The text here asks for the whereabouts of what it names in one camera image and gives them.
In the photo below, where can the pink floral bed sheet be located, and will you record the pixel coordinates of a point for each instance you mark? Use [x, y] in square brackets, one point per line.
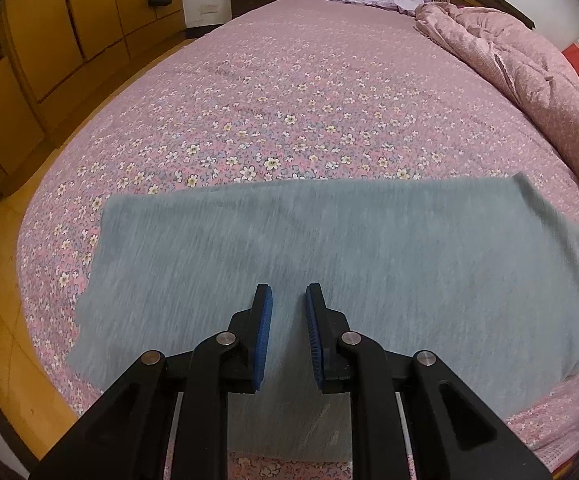
[298, 89]

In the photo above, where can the wall socket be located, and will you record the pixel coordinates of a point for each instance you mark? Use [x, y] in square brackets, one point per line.
[209, 9]

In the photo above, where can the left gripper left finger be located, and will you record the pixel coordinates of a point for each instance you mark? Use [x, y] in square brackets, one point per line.
[168, 413]

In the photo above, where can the grey-green pants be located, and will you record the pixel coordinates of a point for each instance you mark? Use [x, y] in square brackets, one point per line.
[484, 272]

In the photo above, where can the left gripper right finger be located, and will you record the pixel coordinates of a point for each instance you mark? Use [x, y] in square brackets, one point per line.
[411, 416]

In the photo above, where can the pink floral duvet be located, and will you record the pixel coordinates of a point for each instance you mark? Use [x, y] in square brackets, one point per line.
[521, 64]

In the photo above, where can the wooden wardrobe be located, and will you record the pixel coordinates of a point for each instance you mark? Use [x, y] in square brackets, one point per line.
[58, 59]

